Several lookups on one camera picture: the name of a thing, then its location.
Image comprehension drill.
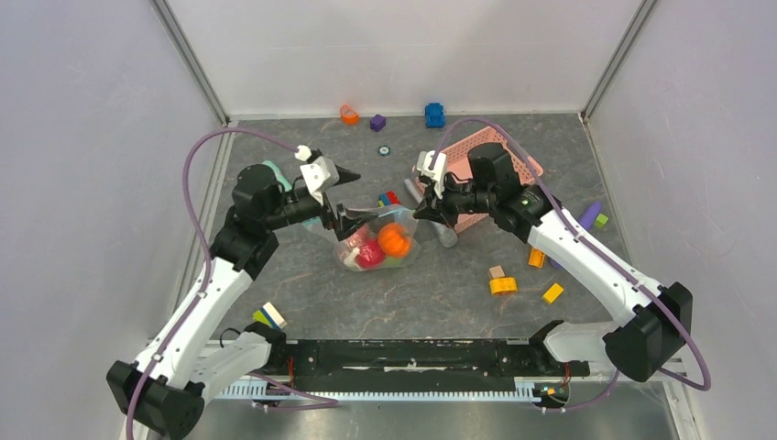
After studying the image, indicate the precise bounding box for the clear zip top bag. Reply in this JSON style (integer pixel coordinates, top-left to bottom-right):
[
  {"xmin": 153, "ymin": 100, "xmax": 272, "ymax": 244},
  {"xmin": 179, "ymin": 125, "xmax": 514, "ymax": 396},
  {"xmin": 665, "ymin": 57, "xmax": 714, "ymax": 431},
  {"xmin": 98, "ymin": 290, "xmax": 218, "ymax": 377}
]
[{"xmin": 302, "ymin": 204, "xmax": 421, "ymax": 272}]

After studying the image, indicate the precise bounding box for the white toy mushroom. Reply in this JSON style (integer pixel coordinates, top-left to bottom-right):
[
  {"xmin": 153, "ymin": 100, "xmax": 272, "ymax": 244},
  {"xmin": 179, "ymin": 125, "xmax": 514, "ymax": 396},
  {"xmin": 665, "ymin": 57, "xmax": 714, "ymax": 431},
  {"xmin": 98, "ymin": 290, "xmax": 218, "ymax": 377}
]
[{"xmin": 342, "ymin": 247, "xmax": 362, "ymax": 270}]

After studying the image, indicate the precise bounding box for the grey toy microphone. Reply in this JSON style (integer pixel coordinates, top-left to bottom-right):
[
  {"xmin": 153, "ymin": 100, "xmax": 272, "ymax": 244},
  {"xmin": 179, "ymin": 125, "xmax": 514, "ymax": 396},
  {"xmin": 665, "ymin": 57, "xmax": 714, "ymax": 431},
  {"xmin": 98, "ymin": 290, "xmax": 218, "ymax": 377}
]
[{"xmin": 403, "ymin": 177, "xmax": 459, "ymax": 249}]

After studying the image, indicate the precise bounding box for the blue toy car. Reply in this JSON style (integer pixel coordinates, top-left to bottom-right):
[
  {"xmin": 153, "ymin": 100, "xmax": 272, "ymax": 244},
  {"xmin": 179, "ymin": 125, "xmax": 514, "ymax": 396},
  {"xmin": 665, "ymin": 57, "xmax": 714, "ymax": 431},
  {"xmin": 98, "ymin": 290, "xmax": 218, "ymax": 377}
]
[{"xmin": 424, "ymin": 103, "xmax": 446, "ymax": 128}]

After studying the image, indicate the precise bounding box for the purple toy cube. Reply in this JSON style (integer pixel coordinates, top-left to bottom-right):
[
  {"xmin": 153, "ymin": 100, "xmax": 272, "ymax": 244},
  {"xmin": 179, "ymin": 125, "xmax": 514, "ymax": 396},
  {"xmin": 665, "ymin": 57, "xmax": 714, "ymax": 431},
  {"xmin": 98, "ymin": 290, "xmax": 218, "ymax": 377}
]
[{"xmin": 369, "ymin": 115, "xmax": 387, "ymax": 132}]

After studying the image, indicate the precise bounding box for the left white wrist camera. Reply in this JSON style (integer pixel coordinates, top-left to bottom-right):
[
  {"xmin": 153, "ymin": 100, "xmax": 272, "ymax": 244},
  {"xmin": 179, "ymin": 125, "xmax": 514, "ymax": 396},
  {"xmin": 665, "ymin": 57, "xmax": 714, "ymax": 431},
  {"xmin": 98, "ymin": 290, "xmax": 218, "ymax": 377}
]
[{"xmin": 294, "ymin": 145, "xmax": 340, "ymax": 206}]

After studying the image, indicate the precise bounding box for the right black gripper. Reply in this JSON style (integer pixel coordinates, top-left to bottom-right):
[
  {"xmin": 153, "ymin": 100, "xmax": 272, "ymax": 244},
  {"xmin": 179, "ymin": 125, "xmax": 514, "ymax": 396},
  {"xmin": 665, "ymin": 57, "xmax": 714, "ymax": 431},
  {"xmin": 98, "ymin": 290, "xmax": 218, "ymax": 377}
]
[{"xmin": 414, "ymin": 170, "xmax": 496, "ymax": 229}]

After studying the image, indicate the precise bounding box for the yellow toy brick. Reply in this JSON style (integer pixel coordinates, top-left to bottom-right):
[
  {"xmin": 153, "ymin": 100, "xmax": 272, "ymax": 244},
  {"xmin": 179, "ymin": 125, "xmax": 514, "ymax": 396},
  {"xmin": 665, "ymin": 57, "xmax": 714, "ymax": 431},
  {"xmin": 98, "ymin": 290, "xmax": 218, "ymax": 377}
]
[{"xmin": 488, "ymin": 277, "xmax": 519, "ymax": 296}]

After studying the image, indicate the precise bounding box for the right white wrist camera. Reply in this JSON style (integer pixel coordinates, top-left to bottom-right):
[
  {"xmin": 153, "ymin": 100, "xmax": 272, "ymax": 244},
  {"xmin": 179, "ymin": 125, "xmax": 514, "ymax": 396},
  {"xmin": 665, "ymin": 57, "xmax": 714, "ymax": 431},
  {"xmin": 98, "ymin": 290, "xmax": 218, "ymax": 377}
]
[{"xmin": 415, "ymin": 150, "xmax": 447, "ymax": 201}]

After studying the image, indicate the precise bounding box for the orange toy pumpkin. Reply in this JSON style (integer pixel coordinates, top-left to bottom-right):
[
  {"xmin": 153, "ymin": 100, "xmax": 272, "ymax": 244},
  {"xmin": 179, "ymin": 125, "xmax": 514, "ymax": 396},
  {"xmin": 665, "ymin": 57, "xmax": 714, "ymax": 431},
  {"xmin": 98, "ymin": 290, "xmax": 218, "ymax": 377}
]
[{"xmin": 378, "ymin": 223, "xmax": 412, "ymax": 259}]

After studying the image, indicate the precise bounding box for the green toy cabbage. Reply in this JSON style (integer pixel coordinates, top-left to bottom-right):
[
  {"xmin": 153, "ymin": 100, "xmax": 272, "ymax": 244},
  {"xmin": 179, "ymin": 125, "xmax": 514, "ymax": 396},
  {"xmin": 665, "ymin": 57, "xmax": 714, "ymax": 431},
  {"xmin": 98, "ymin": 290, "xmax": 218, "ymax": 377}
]
[{"xmin": 383, "ymin": 257, "xmax": 409, "ymax": 269}]

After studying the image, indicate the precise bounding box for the mint green toy microphone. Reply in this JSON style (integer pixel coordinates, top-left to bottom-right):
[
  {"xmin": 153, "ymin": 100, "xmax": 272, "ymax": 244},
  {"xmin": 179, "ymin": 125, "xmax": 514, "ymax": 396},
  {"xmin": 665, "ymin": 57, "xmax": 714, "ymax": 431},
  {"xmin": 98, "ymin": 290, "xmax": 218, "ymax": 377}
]
[{"xmin": 261, "ymin": 160, "xmax": 292, "ymax": 192}]

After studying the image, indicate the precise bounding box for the white blue green block stack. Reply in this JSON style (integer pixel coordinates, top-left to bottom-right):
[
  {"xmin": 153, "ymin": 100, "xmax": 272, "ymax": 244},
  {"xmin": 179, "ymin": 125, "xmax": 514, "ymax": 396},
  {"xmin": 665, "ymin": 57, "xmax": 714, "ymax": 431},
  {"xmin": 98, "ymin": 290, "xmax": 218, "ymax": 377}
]
[{"xmin": 253, "ymin": 302, "xmax": 288, "ymax": 330}]

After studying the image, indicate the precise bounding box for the small green cube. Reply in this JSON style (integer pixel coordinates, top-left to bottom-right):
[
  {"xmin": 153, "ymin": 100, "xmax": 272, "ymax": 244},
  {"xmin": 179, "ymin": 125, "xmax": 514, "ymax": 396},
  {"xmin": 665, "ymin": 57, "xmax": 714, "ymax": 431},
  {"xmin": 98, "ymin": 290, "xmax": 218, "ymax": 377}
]
[{"xmin": 594, "ymin": 214, "xmax": 609, "ymax": 228}]

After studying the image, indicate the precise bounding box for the red toy apple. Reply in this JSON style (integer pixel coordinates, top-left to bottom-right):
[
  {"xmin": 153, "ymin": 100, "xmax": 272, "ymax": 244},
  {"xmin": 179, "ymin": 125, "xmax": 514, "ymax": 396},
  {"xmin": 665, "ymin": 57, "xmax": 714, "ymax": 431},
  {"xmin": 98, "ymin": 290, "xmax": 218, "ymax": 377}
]
[{"xmin": 357, "ymin": 239, "xmax": 386, "ymax": 270}]

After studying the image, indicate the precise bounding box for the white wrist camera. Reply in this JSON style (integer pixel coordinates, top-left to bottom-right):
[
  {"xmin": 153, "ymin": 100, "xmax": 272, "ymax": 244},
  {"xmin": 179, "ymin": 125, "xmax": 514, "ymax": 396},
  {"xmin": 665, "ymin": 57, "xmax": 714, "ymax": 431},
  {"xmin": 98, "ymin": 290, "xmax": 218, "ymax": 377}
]
[
  {"xmin": 294, "ymin": 145, "xmax": 340, "ymax": 206},
  {"xmin": 415, "ymin": 150, "xmax": 447, "ymax": 201}
]

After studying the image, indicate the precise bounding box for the small yellow block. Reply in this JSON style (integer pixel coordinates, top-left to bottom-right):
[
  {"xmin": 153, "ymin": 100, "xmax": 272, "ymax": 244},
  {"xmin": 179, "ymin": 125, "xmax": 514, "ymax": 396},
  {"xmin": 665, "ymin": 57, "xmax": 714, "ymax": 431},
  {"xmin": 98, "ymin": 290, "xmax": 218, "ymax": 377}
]
[{"xmin": 542, "ymin": 283, "xmax": 564, "ymax": 304}]

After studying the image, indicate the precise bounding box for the pink toy peach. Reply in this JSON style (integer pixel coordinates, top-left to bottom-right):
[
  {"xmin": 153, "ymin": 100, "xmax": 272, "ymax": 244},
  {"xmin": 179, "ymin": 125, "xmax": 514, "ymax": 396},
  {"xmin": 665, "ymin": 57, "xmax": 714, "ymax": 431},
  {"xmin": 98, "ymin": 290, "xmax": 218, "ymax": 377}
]
[{"xmin": 345, "ymin": 225, "xmax": 372, "ymax": 248}]

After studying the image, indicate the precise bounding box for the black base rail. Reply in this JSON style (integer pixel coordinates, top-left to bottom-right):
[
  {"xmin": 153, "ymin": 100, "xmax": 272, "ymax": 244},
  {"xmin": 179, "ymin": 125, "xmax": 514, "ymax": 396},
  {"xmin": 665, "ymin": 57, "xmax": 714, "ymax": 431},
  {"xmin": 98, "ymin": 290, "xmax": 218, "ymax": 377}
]
[{"xmin": 256, "ymin": 330, "xmax": 591, "ymax": 393}]

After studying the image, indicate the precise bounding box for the small wooden cube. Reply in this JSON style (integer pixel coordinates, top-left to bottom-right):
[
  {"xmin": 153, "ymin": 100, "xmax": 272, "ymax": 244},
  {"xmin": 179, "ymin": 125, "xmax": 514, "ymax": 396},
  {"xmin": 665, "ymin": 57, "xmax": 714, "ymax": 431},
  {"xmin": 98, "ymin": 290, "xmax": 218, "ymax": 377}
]
[{"xmin": 488, "ymin": 266, "xmax": 506, "ymax": 280}]

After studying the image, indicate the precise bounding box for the purple toy microphone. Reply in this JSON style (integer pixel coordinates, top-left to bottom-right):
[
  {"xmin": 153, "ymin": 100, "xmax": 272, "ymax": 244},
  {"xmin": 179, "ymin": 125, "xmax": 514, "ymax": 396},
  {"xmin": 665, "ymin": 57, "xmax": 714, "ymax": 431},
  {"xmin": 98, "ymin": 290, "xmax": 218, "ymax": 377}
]
[{"xmin": 549, "ymin": 201, "xmax": 603, "ymax": 270}]

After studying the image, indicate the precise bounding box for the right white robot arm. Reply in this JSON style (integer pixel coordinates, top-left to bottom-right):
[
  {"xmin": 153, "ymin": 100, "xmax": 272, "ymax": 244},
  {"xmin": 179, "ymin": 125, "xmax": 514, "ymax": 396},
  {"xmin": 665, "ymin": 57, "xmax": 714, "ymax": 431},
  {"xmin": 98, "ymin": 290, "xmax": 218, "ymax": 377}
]
[{"xmin": 413, "ymin": 143, "xmax": 700, "ymax": 382}]

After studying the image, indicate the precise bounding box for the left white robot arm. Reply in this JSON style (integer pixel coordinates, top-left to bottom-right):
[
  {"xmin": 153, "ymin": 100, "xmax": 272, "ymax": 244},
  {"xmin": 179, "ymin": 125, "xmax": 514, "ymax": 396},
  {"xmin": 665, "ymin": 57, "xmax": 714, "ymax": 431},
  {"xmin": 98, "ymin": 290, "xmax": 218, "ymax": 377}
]
[{"xmin": 106, "ymin": 159, "xmax": 367, "ymax": 439}]

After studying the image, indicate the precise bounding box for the multicolour toy brick block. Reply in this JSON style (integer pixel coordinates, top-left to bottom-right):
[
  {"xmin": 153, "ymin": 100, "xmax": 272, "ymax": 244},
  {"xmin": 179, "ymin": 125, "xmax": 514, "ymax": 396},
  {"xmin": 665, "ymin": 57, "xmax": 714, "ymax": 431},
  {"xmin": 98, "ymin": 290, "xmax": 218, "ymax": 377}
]
[{"xmin": 378, "ymin": 191, "xmax": 400, "ymax": 207}]

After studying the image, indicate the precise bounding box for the pink plastic basket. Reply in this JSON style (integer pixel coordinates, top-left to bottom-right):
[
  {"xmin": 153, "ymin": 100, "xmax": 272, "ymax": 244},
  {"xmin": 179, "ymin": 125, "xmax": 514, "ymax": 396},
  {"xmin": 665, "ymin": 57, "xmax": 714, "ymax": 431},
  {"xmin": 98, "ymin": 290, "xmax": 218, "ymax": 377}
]
[{"xmin": 413, "ymin": 126, "xmax": 545, "ymax": 235}]

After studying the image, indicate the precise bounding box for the orange toy brick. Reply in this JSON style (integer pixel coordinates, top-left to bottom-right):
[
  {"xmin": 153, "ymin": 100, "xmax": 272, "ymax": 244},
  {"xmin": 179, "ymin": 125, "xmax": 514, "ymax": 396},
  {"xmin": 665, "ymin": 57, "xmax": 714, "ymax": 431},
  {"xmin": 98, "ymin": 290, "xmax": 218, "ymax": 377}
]
[{"xmin": 528, "ymin": 247, "xmax": 546, "ymax": 269}]

